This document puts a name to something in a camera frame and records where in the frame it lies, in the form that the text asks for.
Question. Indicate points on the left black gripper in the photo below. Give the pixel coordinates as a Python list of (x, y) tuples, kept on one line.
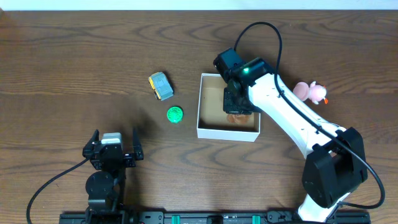
[(131, 158)]

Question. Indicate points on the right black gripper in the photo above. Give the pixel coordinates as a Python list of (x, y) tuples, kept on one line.
[(234, 106)]

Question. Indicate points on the brown plush bear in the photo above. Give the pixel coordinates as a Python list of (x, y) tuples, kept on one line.
[(238, 118)]

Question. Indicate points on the pink white duck toy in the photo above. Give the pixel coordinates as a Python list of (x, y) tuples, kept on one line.
[(313, 92)]

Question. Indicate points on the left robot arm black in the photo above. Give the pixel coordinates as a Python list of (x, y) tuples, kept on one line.
[(105, 187)]

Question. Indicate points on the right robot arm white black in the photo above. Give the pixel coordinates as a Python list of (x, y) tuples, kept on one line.
[(335, 163)]

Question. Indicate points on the white cardboard box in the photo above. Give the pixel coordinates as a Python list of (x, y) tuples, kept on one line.
[(213, 122)]

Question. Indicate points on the green round toy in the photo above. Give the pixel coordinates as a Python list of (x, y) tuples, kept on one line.
[(175, 114)]

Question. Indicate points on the grey yellow toy car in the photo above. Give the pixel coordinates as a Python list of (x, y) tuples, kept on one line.
[(161, 86)]

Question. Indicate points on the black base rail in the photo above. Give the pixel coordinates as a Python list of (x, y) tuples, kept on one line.
[(182, 218)]

